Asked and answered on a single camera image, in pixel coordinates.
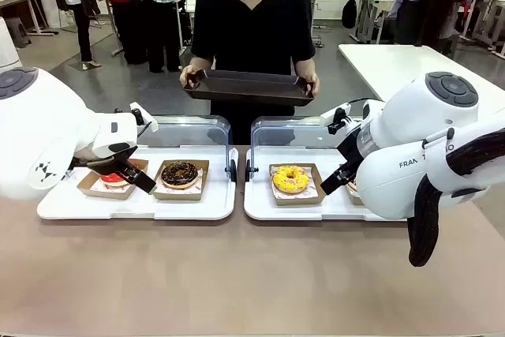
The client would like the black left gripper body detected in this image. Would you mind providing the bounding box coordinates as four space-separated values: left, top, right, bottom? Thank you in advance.
69 146 137 176

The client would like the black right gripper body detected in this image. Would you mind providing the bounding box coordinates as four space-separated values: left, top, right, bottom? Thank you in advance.
335 124 370 171

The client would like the chocolate glazed donut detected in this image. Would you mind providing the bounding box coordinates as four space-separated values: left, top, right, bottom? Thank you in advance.
160 160 200 190

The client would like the brown cardboard donut box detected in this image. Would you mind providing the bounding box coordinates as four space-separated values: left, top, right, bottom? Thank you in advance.
151 159 210 202
77 158 150 200
268 162 327 207
346 182 366 207

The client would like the dark brown serving tray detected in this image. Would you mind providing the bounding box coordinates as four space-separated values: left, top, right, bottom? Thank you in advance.
181 69 316 108

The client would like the person's left forearm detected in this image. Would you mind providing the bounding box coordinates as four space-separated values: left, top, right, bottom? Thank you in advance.
294 58 317 76

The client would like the person's right forearm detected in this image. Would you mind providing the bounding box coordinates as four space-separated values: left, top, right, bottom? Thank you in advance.
188 55 216 73

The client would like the red glazed donut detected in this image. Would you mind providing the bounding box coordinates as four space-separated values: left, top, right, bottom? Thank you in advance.
98 159 140 190

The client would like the yellow sprinkled donut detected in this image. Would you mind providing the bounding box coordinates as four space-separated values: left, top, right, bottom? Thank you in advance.
271 165 311 195

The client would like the person in black shirt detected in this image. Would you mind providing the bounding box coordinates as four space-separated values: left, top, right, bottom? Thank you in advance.
191 0 316 147

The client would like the person's left hand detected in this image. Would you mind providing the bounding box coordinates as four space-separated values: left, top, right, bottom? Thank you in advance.
300 71 320 99

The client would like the person's right hand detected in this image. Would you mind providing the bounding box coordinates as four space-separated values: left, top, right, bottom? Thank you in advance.
179 64 206 92

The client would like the white plastic display tray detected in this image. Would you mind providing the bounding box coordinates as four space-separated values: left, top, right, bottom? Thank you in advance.
36 145 238 221
243 145 407 223

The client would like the clear hinged tray lid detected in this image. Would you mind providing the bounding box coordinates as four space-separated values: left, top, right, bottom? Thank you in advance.
136 114 238 184
244 115 364 184

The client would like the white rectangular table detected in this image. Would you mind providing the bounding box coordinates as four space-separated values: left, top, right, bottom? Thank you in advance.
338 43 505 103

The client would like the black backpack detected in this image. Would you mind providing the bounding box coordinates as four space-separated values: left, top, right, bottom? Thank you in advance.
341 0 358 30

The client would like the white rounded machine housing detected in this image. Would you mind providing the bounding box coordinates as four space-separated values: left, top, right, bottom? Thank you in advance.
0 16 24 70

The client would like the grey plastic stool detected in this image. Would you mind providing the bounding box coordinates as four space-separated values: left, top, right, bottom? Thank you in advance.
2 17 32 49

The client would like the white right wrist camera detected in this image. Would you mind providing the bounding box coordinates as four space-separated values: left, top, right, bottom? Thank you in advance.
320 102 353 135

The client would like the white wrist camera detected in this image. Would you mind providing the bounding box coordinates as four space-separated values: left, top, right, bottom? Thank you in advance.
129 102 159 135
320 102 353 135

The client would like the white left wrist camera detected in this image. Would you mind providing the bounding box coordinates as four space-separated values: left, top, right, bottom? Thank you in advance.
129 102 159 135

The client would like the black sleeved cable bundle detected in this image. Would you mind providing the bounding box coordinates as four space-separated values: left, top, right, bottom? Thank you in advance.
407 127 505 268

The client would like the white workbench with frame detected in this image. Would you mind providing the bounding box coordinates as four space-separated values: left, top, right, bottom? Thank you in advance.
353 0 399 44

